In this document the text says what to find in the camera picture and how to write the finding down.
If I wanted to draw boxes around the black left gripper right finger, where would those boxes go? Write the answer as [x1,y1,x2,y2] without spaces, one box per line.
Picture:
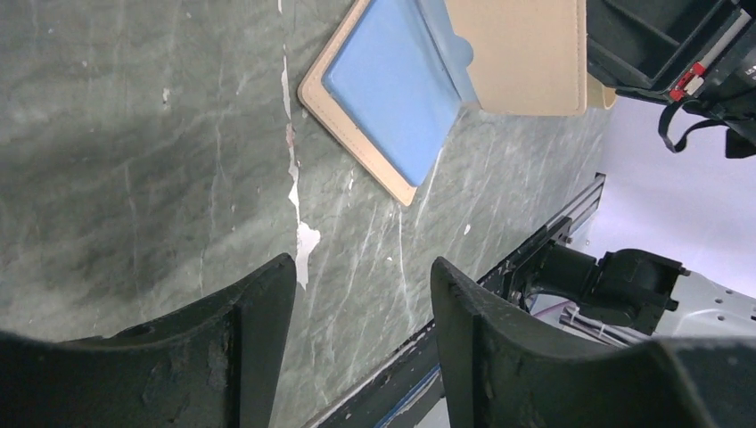
[430,258,755,427]

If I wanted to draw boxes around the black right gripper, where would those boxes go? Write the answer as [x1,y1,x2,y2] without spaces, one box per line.
[587,0,755,159]

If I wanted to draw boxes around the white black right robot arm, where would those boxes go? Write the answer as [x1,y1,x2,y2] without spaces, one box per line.
[504,1,755,347]

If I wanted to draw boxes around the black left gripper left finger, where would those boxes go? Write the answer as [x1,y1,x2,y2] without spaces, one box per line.
[1,253,297,427]

